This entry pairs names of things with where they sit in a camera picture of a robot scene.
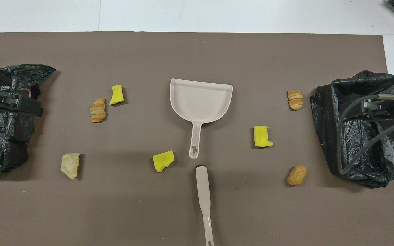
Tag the beige plastic dustpan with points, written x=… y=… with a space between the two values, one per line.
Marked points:
x=200 y=102

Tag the pink bin under bag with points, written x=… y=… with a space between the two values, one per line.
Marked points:
x=30 y=92

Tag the striped toy croissant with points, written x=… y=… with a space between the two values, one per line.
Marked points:
x=295 y=100
x=97 y=111

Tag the small curved yellow sponge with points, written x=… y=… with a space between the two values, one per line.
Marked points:
x=116 y=95

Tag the open black trash bag bin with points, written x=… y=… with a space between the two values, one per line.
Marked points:
x=325 y=130

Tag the brown bread roll toy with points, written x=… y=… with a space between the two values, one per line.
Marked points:
x=297 y=175

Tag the pale toast slice toy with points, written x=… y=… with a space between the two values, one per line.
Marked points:
x=69 y=165

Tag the brown table mat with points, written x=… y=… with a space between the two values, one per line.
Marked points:
x=183 y=51

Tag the notched yellow sponge block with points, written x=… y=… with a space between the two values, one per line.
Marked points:
x=261 y=136

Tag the yellow green sponge piece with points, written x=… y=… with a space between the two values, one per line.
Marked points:
x=162 y=160

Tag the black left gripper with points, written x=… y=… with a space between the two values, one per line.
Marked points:
x=22 y=106

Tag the crumpled black trash bag bin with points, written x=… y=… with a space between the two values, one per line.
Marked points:
x=2 y=147

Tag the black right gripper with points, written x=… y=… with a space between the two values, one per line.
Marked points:
x=378 y=111

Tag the beige hand brush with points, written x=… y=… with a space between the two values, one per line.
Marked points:
x=202 y=188

